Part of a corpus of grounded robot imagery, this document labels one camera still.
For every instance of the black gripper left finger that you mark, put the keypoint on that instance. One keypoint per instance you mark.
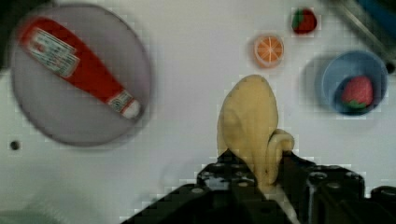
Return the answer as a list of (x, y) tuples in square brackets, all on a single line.
[(225, 192)]

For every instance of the grey round plate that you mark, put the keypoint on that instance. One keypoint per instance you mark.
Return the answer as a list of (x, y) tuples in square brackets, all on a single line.
[(65, 113)]

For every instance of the small red strawberry toy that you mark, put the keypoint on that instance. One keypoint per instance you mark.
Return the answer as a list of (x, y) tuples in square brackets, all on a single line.
[(304, 21)]

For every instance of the red ketchup bottle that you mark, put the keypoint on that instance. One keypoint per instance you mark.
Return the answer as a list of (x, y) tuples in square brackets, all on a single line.
[(68, 57)]

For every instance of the blue plastic cup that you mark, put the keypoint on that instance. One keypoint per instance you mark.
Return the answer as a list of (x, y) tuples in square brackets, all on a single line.
[(332, 78)]

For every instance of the red toy strawberry in cup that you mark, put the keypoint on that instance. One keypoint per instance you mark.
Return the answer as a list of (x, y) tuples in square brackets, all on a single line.
[(358, 93)]

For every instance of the yellow peeled toy banana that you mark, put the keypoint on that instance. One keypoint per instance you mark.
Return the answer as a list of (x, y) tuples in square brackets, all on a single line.
[(248, 126)]

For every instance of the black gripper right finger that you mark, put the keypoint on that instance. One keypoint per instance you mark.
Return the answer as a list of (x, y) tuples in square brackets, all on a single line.
[(331, 194)]

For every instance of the orange slice toy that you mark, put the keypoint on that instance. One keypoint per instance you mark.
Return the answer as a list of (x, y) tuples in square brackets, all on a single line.
[(268, 50)]

